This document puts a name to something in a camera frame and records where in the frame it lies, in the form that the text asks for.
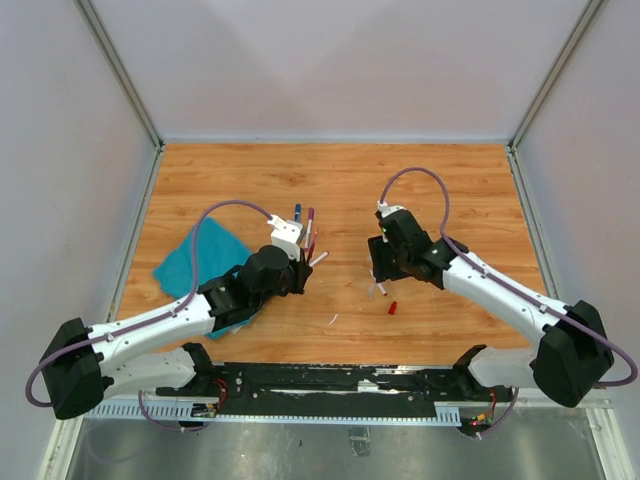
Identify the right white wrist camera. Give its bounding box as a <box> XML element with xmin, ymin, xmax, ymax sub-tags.
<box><xmin>376</xmin><ymin>200</ymin><xmax>404</xmax><ymax>220</ymax></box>

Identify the thin white red-end pen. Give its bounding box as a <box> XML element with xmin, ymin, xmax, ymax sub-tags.
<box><xmin>309</xmin><ymin>251</ymin><xmax>329</xmax><ymax>267</ymax></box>

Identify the pink transparent gel pen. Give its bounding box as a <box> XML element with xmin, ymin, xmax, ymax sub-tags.
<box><xmin>306</xmin><ymin>229</ymin><xmax>319</xmax><ymax>264</ymax></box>

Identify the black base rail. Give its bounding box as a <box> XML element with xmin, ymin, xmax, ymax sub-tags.
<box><xmin>155</xmin><ymin>363</ymin><xmax>512</xmax><ymax>419</ymax></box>

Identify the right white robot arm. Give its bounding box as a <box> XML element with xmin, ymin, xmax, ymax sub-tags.
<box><xmin>368</xmin><ymin>204</ymin><xmax>614</xmax><ymax>407</ymax></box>

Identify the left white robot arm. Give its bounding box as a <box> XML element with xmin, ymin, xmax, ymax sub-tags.
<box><xmin>39</xmin><ymin>245</ymin><xmax>313</xmax><ymax>420</ymax></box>

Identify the teal cloth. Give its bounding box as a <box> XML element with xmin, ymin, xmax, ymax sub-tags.
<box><xmin>152</xmin><ymin>216</ymin><xmax>254</xmax><ymax>341</ymax></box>

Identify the white whiteboard marker purple end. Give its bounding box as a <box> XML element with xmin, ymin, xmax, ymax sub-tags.
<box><xmin>304</xmin><ymin>207</ymin><xmax>315</xmax><ymax>249</ymax></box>

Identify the white pen red end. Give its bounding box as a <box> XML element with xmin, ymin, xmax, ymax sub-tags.
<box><xmin>369</xmin><ymin>269</ymin><xmax>387</xmax><ymax>296</ymax></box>

